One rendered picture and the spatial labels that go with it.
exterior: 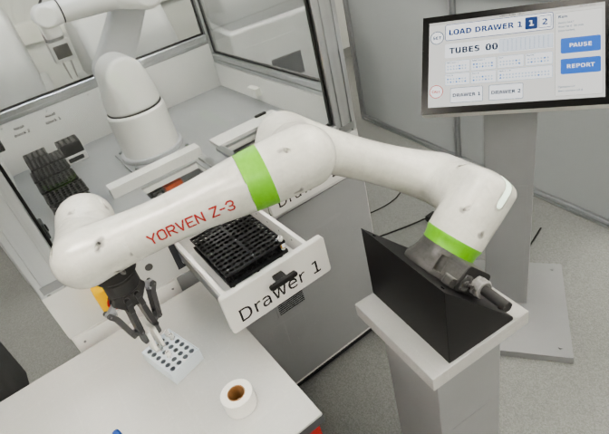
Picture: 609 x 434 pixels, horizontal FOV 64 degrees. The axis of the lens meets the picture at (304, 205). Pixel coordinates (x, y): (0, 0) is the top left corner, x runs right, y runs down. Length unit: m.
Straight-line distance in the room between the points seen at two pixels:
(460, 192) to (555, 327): 1.18
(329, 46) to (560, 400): 1.41
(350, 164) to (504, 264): 1.12
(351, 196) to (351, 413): 0.81
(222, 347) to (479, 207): 0.68
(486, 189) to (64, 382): 1.09
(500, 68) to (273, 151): 0.92
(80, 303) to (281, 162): 0.74
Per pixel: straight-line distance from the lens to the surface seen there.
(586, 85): 1.60
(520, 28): 1.65
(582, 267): 2.46
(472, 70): 1.61
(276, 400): 1.11
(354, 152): 1.08
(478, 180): 1.06
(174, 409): 1.19
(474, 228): 1.06
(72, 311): 1.40
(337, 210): 1.66
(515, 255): 2.04
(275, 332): 1.76
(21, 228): 1.27
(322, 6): 1.45
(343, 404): 1.99
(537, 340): 2.11
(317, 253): 1.20
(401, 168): 1.13
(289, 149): 0.85
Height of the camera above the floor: 1.65
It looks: 33 degrees down
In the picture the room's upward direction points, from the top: 15 degrees counter-clockwise
